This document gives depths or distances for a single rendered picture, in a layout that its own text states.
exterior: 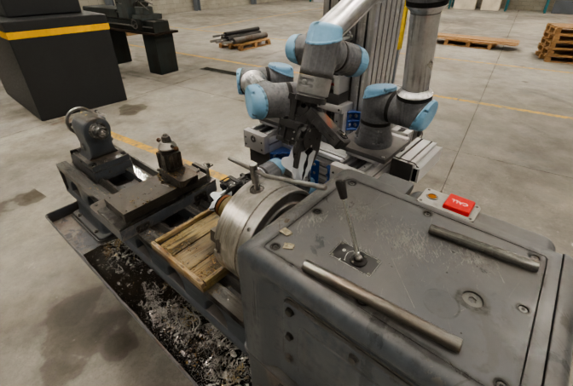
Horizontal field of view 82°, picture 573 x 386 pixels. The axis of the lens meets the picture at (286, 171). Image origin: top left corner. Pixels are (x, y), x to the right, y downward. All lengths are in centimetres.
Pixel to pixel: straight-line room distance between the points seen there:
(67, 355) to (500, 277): 209
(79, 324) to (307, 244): 189
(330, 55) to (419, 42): 45
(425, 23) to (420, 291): 75
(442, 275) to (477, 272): 7
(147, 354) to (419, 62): 190
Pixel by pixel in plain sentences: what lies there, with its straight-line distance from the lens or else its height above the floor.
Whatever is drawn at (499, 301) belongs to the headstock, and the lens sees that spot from 72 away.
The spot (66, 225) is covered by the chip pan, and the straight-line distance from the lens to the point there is 223.
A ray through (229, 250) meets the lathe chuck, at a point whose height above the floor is 112.
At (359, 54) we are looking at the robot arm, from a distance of 83.
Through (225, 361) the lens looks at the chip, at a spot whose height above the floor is 56.
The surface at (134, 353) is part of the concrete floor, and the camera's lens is 218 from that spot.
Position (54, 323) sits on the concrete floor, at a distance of 251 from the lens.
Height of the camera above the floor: 175
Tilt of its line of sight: 31 degrees down
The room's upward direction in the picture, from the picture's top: straight up
